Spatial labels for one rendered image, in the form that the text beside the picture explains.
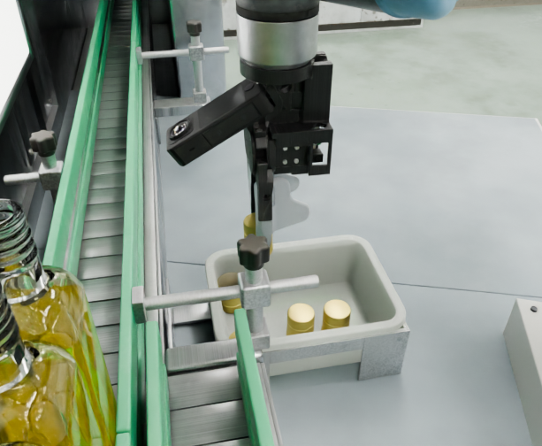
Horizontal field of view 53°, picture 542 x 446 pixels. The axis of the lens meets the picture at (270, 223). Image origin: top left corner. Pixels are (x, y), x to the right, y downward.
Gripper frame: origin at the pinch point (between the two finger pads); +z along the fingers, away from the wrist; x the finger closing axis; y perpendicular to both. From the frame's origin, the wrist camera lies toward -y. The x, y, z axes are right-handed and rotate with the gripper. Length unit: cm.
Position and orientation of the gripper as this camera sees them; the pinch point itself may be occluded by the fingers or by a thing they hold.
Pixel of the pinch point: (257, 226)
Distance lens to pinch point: 63.2
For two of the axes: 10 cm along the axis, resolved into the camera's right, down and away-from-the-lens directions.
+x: -1.6, -5.9, 7.9
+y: 9.9, -1.0, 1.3
